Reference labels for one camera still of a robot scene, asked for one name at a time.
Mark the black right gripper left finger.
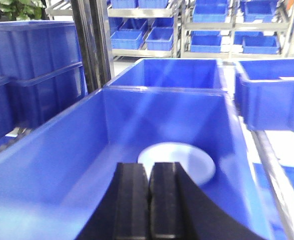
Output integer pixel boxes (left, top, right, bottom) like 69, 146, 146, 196
76, 163, 149, 240

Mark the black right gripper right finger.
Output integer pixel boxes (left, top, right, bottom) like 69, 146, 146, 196
150, 162, 264, 240

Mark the pale blue round tray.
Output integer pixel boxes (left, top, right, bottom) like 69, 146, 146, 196
137, 142, 216, 186

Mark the large blue bin holding tray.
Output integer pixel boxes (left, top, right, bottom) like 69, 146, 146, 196
0, 87, 273, 240

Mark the small blue bin on shelf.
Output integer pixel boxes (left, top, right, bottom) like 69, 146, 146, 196
190, 35, 222, 53
111, 30, 143, 50
242, 36, 279, 55
145, 27, 174, 51

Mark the metal shelf rack left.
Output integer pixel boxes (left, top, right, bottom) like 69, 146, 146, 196
46, 0, 182, 58

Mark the metal shelf rack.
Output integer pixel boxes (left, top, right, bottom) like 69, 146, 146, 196
180, 0, 294, 59
46, 0, 182, 58

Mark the metal shelf rack right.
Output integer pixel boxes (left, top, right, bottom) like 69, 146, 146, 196
180, 0, 294, 59

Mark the blue bin behind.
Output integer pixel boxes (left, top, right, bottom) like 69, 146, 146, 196
106, 58, 227, 91

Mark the blue bin at right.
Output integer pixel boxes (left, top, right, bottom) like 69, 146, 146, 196
234, 58, 294, 132

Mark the large blue crate at left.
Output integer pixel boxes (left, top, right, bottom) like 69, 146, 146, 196
0, 20, 87, 144

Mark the green plant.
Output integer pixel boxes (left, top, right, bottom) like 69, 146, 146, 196
0, 0, 46, 21

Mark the black vertical post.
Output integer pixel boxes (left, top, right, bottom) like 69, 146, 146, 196
71, 0, 114, 93

